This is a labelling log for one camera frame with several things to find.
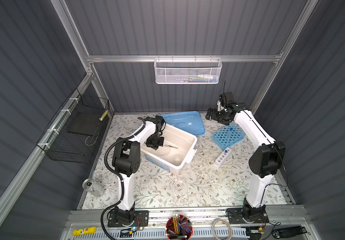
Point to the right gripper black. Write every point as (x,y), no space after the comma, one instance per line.
(214,112)

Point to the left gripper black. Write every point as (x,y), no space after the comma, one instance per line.
(149,144)

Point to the clear petri dish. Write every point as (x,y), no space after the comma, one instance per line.
(180,189)
(163,151)

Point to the white plastic storage bin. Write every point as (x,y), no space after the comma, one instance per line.
(177,150)

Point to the white test tube rack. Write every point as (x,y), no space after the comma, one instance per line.
(220,160)

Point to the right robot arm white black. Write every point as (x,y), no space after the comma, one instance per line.
(264,163)

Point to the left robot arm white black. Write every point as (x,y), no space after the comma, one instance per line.
(126,161)

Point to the blue test tube rack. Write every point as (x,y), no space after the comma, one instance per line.
(225,139)

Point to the blue plastic bin lid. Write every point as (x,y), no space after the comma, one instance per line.
(190,122)

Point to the yellow marker in basket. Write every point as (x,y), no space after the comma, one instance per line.
(104,115)

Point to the metal can at edge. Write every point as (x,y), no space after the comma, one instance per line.
(93,187)

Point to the red pencil cup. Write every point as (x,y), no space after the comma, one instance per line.
(179,227)

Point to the yellow marker bottle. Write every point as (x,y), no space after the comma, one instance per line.
(84,231)

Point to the black device on shelf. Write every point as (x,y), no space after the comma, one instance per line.
(288,232)

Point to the white wire wall basket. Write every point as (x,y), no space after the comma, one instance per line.
(187,71)

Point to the black wire side basket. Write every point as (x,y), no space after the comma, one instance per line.
(76,133)

